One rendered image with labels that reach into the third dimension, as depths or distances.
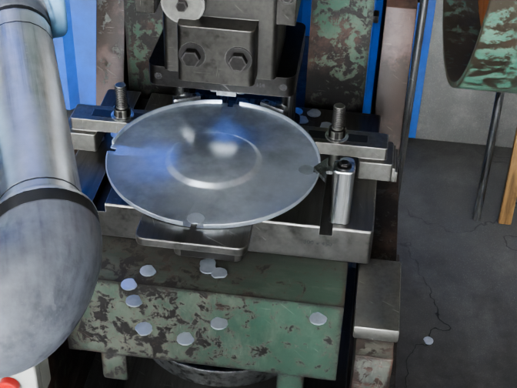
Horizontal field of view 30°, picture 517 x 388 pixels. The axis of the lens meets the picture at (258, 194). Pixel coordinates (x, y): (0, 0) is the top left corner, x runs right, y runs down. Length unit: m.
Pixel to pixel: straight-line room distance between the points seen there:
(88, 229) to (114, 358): 0.65
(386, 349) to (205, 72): 0.43
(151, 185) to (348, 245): 0.29
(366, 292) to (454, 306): 0.96
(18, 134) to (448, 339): 1.47
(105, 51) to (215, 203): 0.52
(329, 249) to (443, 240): 1.12
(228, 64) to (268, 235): 0.26
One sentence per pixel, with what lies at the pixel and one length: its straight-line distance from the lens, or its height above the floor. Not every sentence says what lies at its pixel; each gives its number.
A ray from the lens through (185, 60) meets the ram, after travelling 1.23.
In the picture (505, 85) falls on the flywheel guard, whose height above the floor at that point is 1.02.
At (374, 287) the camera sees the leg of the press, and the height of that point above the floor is 0.64.
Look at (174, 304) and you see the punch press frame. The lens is 1.34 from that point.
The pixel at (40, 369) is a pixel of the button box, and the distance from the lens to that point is 1.36.
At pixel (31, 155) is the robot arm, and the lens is 0.86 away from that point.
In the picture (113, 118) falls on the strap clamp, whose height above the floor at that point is 0.76.
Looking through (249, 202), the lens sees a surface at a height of 0.78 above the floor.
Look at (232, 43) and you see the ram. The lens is 1.22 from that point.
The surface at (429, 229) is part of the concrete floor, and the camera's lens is 2.48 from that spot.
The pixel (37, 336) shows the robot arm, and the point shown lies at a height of 1.00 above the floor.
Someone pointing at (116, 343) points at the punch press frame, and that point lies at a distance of 1.42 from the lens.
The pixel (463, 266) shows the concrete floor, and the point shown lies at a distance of 2.38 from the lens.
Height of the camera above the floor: 1.55
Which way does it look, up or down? 38 degrees down
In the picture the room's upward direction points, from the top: 2 degrees clockwise
